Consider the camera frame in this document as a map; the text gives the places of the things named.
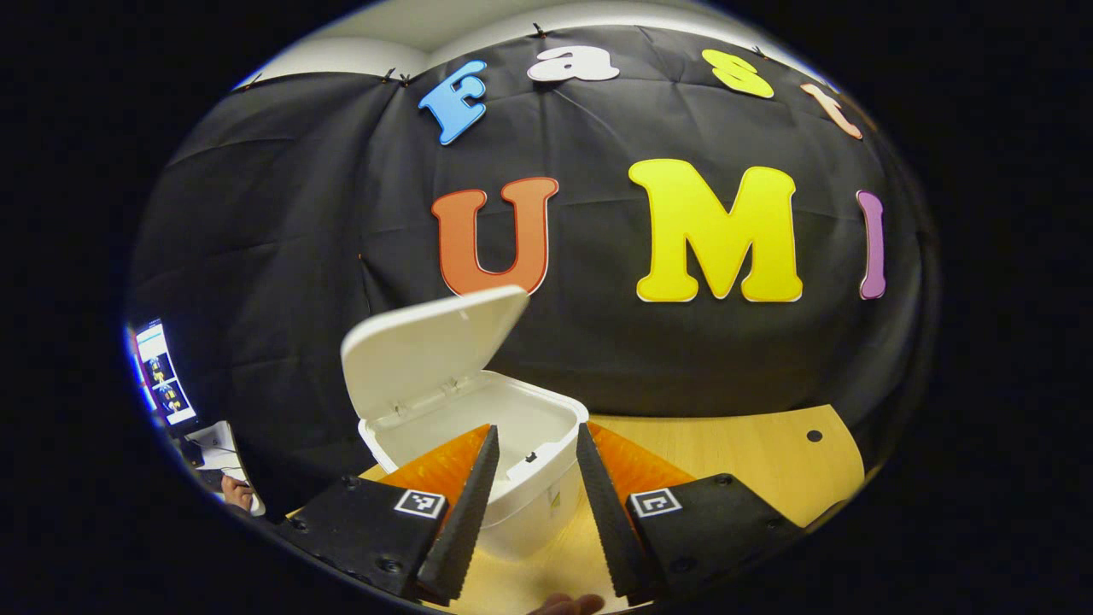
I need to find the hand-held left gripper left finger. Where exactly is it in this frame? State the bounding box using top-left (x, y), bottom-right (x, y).
top-left (286, 424), bottom-right (501, 603)

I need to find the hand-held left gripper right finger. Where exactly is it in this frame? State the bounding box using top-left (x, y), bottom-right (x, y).
top-left (576, 421), bottom-right (808, 603)

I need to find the white desktop garbage bin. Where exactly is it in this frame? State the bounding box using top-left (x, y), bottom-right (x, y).
top-left (340, 284), bottom-right (590, 562)

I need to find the wooden desktop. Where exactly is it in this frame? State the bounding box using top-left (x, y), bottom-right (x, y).
top-left (359, 404), bottom-right (866, 615)

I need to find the black backdrop cloth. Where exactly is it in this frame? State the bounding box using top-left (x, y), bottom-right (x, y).
top-left (128, 26), bottom-right (936, 522)

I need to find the white side table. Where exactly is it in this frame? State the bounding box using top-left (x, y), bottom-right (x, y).
top-left (184, 420), bottom-right (266, 516)

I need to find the computer monitor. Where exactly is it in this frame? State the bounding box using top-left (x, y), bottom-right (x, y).
top-left (132, 318), bottom-right (199, 426)

